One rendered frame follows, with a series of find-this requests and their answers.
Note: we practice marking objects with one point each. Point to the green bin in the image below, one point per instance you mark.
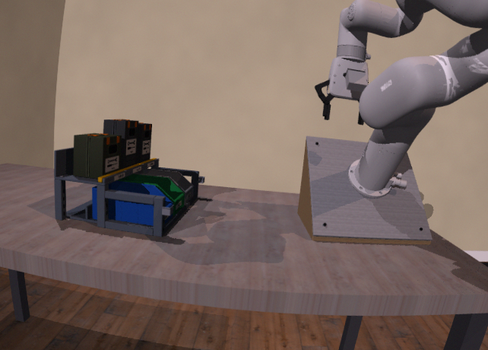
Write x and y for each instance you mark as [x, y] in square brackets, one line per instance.
[169, 189]

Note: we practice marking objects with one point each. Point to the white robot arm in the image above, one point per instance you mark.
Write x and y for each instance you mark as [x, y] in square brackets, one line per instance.
[412, 85]

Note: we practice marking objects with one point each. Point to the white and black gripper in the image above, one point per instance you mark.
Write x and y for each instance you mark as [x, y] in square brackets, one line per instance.
[337, 85]

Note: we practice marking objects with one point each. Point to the grey metal shelf rack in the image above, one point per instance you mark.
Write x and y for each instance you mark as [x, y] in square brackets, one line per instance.
[63, 171]

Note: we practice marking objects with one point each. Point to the orange flat bar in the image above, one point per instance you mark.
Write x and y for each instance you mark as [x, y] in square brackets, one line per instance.
[100, 179]

